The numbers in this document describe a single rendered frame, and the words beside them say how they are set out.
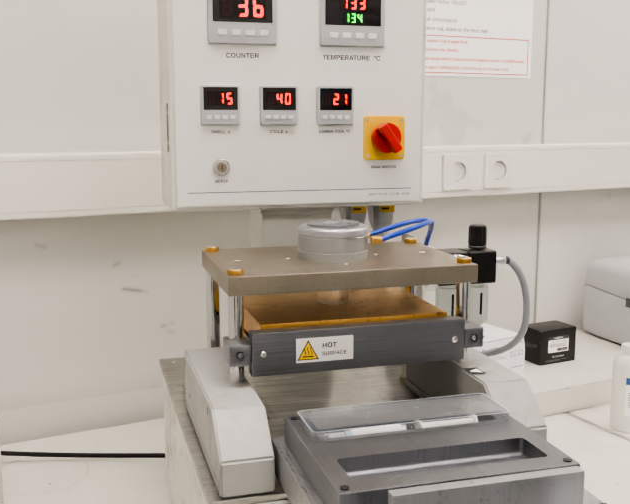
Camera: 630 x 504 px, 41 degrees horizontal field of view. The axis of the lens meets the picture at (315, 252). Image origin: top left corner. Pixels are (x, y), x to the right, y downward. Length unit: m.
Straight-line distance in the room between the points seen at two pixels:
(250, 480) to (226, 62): 0.50
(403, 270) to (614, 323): 1.03
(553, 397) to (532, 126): 0.60
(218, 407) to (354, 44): 0.50
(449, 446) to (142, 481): 0.64
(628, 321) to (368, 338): 1.03
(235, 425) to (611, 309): 1.20
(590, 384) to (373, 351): 0.78
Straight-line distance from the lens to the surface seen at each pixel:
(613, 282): 1.84
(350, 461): 0.69
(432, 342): 0.88
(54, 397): 1.46
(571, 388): 1.55
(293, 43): 1.05
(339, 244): 0.89
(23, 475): 1.32
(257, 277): 0.82
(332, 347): 0.85
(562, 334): 1.68
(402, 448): 0.71
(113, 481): 1.27
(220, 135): 1.02
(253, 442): 0.77
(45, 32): 1.40
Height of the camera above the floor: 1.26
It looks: 9 degrees down
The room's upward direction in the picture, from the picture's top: straight up
